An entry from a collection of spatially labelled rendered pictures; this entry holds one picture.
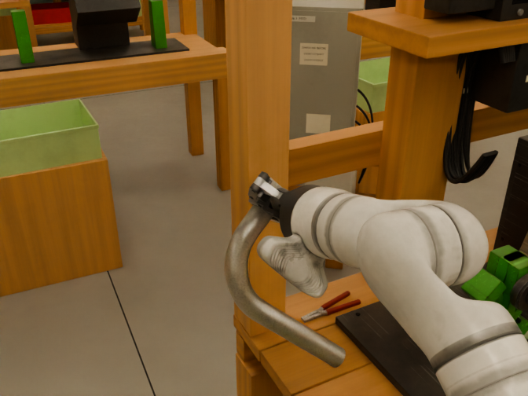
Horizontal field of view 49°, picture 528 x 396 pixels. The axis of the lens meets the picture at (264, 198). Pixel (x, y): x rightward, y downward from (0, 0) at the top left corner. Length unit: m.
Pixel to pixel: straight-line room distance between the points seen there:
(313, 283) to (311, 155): 0.68
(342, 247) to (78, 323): 2.37
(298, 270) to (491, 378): 0.25
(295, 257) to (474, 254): 0.20
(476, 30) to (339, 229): 0.70
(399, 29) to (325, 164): 0.35
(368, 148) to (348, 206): 0.82
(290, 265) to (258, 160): 0.52
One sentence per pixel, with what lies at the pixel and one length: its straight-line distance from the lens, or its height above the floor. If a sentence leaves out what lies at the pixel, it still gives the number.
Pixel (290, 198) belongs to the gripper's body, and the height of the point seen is 1.47.
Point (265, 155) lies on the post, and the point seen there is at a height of 1.32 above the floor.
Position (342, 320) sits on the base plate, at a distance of 1.36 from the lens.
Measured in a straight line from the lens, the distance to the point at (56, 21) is 7.73.
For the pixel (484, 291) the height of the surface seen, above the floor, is 1.13.
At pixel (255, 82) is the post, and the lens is 1.05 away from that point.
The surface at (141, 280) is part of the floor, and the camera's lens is 3.04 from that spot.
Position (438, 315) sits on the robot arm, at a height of 1.50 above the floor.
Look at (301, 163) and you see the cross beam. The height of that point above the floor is 1.24.
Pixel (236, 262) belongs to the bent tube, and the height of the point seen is 1.35.
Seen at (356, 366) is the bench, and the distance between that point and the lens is 1.29.
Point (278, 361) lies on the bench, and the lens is 1.28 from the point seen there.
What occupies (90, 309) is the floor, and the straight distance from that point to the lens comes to 2.91.
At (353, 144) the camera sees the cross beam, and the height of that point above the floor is 1.26.
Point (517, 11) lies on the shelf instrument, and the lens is 1.27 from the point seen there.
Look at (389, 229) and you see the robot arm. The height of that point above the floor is 1.54.
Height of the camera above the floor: 1.78
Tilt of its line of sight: 29 degrees down
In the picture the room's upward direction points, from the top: straight up
